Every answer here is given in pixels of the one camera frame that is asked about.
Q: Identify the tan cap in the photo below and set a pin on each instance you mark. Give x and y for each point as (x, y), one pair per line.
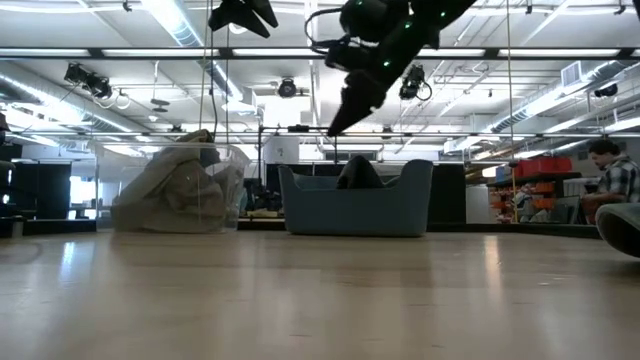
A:
(175, 200)
(192, 142)

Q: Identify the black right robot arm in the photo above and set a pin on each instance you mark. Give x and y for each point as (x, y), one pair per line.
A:
(450, 10)

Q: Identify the shelf with orange bins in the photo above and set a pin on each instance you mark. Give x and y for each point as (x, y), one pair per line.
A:
(530, 200)

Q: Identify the clear plastic bin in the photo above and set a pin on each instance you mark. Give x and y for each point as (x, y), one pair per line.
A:
(237, 152)

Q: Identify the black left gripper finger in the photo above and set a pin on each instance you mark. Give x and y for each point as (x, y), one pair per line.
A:
(225, 15)
(260, 17)

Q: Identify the teal plastic bin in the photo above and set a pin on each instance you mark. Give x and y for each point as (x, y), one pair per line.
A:
(360, 212)

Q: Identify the black aluminium table frame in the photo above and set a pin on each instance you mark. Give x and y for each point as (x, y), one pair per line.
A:
(260, 225)

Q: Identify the black cabinet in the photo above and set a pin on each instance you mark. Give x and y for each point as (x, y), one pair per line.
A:
(54, 190)

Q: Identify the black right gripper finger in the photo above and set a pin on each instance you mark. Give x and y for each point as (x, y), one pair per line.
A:
(357, 102)

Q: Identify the red storage bin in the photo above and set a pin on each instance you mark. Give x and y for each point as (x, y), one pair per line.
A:
(545, 166)

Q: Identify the dark green cap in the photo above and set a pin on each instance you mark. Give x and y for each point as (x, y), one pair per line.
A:
(622, 230)
(359, 175)

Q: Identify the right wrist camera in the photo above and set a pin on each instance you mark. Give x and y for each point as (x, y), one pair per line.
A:
(342, 55)

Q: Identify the person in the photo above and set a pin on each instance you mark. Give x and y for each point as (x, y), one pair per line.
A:
(620, 180)

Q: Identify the black ceiling spotlight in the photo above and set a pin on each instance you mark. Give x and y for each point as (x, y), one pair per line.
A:
(287, 88)
(87, 80)
(412, 82)
(606, 90)

